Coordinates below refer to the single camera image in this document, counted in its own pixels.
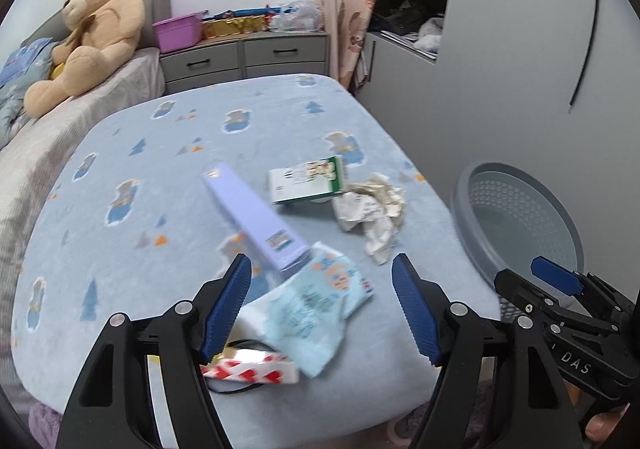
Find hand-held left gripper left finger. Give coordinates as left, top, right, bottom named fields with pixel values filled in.
left=57, top=253, right=253, bottom=449

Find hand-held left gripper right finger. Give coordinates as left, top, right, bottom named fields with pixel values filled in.
left=391, top=253, right=583, bottom=449

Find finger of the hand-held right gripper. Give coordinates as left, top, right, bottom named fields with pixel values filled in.
left=531, top=256, right=638, bottom=325
left=494, top=269, right=621, bottom=336

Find grey perforated plastic basket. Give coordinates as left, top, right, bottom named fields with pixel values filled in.
left=451, top=161, right=586, bottom=325

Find light blue wet wipes packet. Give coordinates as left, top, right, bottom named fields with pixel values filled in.
left=235, top=241, right=375, bottom=378

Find white paper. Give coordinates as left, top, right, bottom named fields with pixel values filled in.
left=331, top=173, right=407, bottom=265

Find person's right hand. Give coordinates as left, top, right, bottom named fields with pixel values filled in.
left=582, top=404, right=631, bottom=445

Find red and white packet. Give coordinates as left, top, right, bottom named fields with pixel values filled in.
left=200, top=344, right=301, bottom=386

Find long purple box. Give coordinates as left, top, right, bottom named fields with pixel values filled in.
left=202, top=163, right=311, bottom=272

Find grey slipper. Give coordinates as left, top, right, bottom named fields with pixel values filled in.
left=389, top=416, right=416, bottom=448

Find light blue printed blanket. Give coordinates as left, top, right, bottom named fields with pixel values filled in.
left=10, top=74, right=503, bottom=435

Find green and white medicine box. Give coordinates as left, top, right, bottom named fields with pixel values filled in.
left=268, top=155, right=348, bottom=206

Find grey wardrobe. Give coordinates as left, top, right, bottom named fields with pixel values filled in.
left=348, top=0, right=640, bottom=310

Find grey bed sheet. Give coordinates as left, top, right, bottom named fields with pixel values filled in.
left=0, top=48, right=166, bottom=290

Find grey drawer cabinet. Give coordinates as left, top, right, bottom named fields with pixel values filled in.
left=159, top=31, right=331, bottom=94

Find white cloth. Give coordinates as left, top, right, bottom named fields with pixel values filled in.
left=415, top=16, right=446, bottom=53

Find pink printed folded mat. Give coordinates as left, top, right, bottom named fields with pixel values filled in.
left=337, top=0, right=377, bottom=90

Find purple plastic bin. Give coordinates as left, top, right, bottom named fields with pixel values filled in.
left=152, top=12, right=205, bottom=54

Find gold gift box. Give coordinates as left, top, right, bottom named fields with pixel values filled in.
left=201, top=15, right=271, bottom=40

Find dark clothes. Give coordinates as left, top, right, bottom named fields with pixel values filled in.
left=370, top=0, right=446, bottom=37

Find blue long package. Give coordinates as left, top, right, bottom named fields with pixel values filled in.
left=202, top=4, right=286, bottom=22

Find plain pink folded mat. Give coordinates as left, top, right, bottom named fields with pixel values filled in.
left=314, top=0, right=342, bottom=80

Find clear plastic bag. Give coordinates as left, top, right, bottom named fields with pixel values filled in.
left=272, top=0, right=326, bottom=33

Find beige teddy bear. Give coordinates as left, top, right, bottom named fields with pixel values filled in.
left=24, top=0, right=147, bottom=120

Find blue printed quilt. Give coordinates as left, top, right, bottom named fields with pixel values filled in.
left=0, top=39, right=58, bottom=150

